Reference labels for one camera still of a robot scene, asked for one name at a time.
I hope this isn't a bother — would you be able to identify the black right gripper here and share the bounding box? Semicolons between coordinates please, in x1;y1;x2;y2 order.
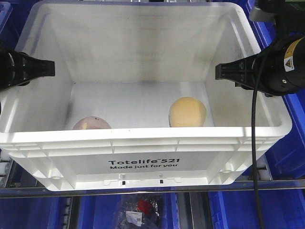
215;42;305;96

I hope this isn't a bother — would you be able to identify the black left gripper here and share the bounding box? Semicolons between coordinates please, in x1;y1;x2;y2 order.
0;40;55;92

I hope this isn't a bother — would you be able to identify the yellow plush lemon toy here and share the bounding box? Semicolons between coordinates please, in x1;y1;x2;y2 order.
169;97;207;127

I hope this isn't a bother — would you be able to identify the pink plush toy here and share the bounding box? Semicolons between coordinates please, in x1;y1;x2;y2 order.
72;116;111;130

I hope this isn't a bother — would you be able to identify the white plastic tote box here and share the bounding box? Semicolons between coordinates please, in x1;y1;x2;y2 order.
0;0;293;193

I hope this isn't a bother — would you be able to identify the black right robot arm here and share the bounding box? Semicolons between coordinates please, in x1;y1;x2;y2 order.
215;35;305;96

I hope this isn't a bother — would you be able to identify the clear bag with items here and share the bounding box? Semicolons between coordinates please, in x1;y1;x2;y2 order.
112;194;163;229

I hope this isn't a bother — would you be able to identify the blue bin left upper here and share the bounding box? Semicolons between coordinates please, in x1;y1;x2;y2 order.
0;0;38;49

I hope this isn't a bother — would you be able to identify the blue bin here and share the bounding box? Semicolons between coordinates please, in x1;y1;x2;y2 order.
208;189;305;229
243;0;305;179
0;198;60;229
0;0;38;49
78;193;180;229

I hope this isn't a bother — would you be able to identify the left roller track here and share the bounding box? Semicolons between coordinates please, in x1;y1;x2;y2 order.
0;150;16;188

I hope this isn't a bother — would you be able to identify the roller track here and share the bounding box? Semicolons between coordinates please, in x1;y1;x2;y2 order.
238;155;273;181
0;150;16;188
59;197;80;229

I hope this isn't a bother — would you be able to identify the blue bin right upper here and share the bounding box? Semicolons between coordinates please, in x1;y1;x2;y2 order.
243;0;305;179

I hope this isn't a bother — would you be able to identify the right roller track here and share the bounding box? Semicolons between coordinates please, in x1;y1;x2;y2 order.
238;155;273;181

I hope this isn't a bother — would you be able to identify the lower roller track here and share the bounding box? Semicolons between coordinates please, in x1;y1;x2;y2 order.
59;197;80;229

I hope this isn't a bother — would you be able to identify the blue bin lower right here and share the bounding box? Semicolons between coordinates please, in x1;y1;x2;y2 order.
208;189;305;229

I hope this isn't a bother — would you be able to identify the blue bin lower left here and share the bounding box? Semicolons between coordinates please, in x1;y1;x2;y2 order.
0;198;60;229

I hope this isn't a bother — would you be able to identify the blue bin lower middle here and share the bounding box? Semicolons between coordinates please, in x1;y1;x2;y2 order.
78;193;180;229

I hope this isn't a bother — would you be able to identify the black cable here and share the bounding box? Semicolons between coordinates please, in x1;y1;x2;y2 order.
250;52;265;229

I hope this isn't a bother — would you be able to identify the grey camera mount right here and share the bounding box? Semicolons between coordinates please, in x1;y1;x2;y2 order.
249;0;286;24

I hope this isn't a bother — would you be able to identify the steel shelf front rail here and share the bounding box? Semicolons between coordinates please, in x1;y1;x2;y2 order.
0;178;305;198

